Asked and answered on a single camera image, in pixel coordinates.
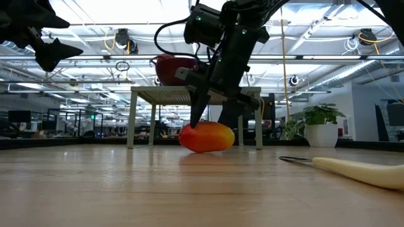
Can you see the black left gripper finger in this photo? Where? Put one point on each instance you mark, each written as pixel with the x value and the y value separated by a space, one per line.
pixel 58 55
pixel 52 20

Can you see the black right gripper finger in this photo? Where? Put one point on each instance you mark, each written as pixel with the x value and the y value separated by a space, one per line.
pixel 230 113
pixel 197 105

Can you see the purple plastic colander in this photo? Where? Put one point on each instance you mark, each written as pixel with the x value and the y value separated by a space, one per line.
pixel 167 72

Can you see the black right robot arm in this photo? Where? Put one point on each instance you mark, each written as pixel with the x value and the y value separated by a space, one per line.
pixel 249 8

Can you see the green perforated metal shelf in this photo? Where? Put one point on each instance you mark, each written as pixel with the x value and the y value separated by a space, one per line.
pixel 145 89

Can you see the black monitor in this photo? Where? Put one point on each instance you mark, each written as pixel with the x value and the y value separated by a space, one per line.
pixel 396 113
pixel 19 116

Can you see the potted green plant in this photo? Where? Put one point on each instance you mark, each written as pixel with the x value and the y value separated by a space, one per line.
pixel 322 135

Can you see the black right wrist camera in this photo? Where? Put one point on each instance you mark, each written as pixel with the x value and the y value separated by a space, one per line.
pixel 203 26

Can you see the black aluminium table frame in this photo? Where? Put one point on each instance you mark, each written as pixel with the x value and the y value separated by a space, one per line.
pixel 63 143

